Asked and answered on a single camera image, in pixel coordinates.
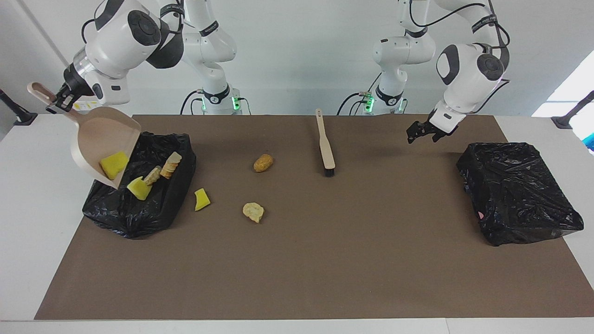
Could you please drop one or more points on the brown table mat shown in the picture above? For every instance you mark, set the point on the brown table mat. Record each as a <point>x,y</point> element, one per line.
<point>297,278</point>

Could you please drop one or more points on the pale food lump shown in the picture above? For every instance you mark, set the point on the pale food lump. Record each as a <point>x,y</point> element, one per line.
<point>253,212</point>

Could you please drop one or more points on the black bag bin pink spot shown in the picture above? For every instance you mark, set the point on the black bag bin pink spot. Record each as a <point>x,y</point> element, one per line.
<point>515,195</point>

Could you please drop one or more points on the beige plastic dustpan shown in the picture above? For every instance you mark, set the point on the beige plastic dustpan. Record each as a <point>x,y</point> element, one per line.
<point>100,134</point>

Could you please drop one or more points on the open black bag-lined bin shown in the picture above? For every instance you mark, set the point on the open black bag-lined bin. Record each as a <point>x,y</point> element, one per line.
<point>134,215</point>

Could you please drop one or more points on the black stand foot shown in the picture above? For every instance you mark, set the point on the black stand foot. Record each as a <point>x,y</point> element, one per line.
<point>21,116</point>
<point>568,118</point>

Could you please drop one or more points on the white wall socket box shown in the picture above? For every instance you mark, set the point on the white wall socket box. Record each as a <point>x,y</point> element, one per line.
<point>83,105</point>

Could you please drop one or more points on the small curved yellow sponge piece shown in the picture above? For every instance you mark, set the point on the small curved yellow sponge piece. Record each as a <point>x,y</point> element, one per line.
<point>202,200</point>

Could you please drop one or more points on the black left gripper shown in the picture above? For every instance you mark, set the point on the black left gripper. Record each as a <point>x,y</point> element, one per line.
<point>436,127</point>

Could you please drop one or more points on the striped toy croissant half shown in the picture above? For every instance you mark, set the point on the striped toy croissant half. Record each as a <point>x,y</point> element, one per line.
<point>171,164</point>
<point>152,175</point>

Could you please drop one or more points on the beige hand brush black bristles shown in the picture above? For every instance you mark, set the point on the beige hand brush black bristles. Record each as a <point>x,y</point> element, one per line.
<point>326,148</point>

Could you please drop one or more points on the blue object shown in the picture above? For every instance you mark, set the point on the blue object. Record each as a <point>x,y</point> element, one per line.
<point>590,141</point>

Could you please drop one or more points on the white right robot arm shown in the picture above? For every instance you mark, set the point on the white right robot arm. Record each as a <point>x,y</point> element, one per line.
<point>120,41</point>

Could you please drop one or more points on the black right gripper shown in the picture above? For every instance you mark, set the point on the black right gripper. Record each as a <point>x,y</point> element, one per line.
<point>68,88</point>

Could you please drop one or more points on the brown peanut-shaped bread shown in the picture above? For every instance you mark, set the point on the brown peanut-shaped bread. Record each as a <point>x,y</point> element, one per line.
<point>263,163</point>

